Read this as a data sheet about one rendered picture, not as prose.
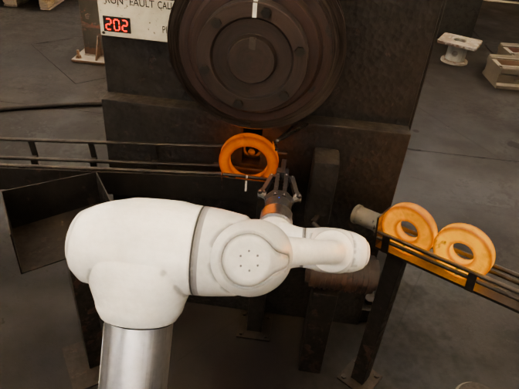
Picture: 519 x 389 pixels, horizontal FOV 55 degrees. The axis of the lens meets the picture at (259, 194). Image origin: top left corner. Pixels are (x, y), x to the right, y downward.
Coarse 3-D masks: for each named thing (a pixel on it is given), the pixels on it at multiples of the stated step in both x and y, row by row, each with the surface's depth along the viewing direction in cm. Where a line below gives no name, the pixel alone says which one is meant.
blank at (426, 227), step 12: (396, 204) 140; (408, 204) 137; (384, 216) 142; (396, 216) 139; (408, 216) 136; (420, 216) 133; (384, 228) 143; (396, 228) 141; (420, 228) 135; (432, 228) 133; (408, 240) 140; (420, 240) 136; (432, 240) 134; (420, 252) 138
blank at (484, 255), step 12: (444, 228) 131; (456, 228) 128; (468, 228) 126; (444, 240) 131; (456, 240) 129; (468, 240) 127; (480, 240) 124; (444, 252) 133; (480, 252) 126; (492, 252) 125; (468, 264) 130; (480, 264) 127; (492, 264) 126; (456, 276) 133
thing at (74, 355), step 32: (0, 192) 137; (32, 192) 142; (64, 192) 147; (96, 192) 152; (32, 224) 147; (64, 224) 147; (32, 256) 136; (64, 256) 136; (96, 320) 164; (64, 352) 180; (96, 352) 172; (96, 384) 170
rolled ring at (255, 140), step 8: (240, 136) 149; (248, 136) 148; (256, 136) 149; (224, 144) 152; (232, 144) 149; (240, 144) 149; (248, 144) 149; (256, 144) 148; (264, 144) 148; (272, 144) 151; (224, 152) 151; (264, 152) 150; (272, 152) 149; (224, 160) 153; (272, 160) 151; (224, 168) 155; (232, 168) 156; (272, 168) 153; (264, 176) 155
